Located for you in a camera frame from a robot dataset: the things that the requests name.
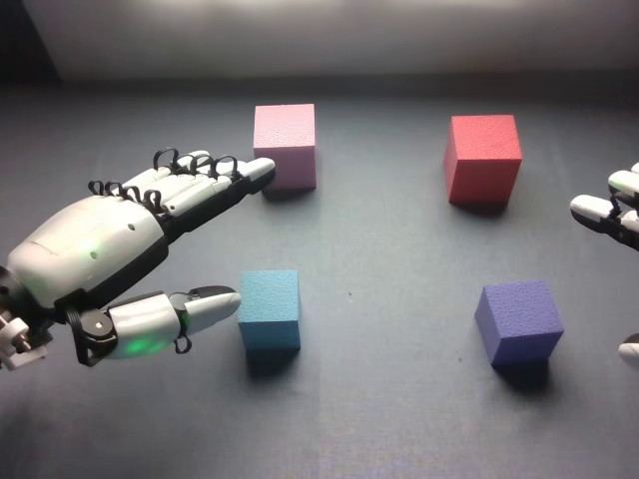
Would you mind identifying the small purple foam cube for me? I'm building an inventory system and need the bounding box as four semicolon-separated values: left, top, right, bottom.
473;279;566;369

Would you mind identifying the grey table cloth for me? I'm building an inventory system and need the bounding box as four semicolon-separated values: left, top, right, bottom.
0;74;639;479

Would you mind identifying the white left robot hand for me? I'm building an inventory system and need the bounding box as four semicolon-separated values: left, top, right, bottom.
7;148;277;368

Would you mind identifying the pink cube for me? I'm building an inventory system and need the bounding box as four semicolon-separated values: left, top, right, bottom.
253;103;318;192

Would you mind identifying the small blue foam cube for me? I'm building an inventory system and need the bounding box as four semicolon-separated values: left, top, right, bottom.
238;269;302;353

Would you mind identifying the white backdrop board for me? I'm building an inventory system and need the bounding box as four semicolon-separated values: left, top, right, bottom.
22;0;639;84

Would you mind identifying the red cube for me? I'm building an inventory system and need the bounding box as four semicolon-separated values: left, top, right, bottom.
443;114;523;205

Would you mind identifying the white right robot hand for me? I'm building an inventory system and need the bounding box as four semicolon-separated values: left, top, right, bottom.
570;162;639;368

